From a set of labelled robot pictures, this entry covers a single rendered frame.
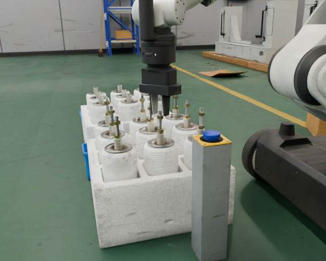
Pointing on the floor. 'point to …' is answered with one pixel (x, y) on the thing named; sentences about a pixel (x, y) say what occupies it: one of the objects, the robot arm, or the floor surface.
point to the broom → (101, 34)
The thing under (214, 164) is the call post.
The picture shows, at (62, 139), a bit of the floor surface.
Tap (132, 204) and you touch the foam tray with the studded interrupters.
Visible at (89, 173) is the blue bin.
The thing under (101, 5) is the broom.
